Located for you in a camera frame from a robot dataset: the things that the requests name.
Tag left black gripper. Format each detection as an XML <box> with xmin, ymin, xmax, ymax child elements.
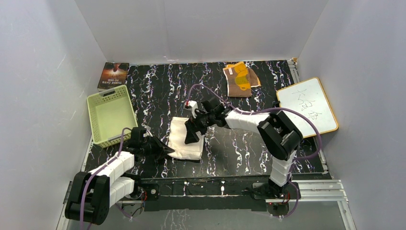
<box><xmin>141</xmin><ymin>135</ymin><xmax>174</xmax><ymax>161</ymax></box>

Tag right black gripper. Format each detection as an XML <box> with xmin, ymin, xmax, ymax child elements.
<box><xmin>184</xmin><ymin>109</ymin><xmax>215</xmax><ymax>144</ymax></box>

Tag white terry towel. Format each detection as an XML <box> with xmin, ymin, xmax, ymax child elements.
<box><xmin>167</xmin><ymin>117</ymin><xmax>205</xmax><ymax>161</ymax></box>

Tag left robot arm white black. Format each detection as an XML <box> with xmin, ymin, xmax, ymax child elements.
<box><xmin>64</xmin><ymin>127</ymin><xmax>175</xmax><ymax>228</ymax></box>

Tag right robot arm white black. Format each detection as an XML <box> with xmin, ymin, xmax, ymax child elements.
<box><xmin>184</xmin><ymin>98</ymin><xmax>303</xmax><ymax>198</ymax></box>

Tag light green plastic basket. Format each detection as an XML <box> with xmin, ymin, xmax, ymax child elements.
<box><xmin>87</xmin><ymin>85</ymin><xmax>138</xmax><ymax>148</ymax></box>

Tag brown and yellow cloth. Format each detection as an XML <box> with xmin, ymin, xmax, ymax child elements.
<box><xmin>223</xmin><ymin>62</ymin><xmax>261</xmax><ymax>98</ymax></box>

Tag dark cover paperback book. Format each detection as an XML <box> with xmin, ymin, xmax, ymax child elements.
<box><xmin>97</xmin><ymin>62</ymin><xmax>129</xmax><ymax>92</ymax></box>

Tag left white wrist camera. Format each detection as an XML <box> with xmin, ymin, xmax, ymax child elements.
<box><xmin>143</xmin><ymin>126</ymin><xmax>153</xmax><ymax>137</ymax></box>

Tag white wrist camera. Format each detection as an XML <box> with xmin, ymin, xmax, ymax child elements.
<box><xmin>143</xmin><ymin>126</ymin><xmax>153</xmax><ymax>137</ymax></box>
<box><xmin>184</xmin><ymin>100</ymin><xmax>198</xmax><ymax>116</ymax></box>

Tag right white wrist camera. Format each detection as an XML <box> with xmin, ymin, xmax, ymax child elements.
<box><xmin>184</xmin><ymin>100</ymin><xmax>198</xmax><ymax>116</ymax></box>

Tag whiteboard with wooden frame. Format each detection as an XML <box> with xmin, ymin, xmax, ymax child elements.
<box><xmin>276</xmin><ymin>77</ymin><xmax>339</xmax><ymax>134</ymax></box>

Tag aluminium frame rail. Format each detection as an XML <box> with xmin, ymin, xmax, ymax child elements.
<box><xmin>56</xmin><ymin>181</ymin><xmax>357</xmax><ymax>230</ymax></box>

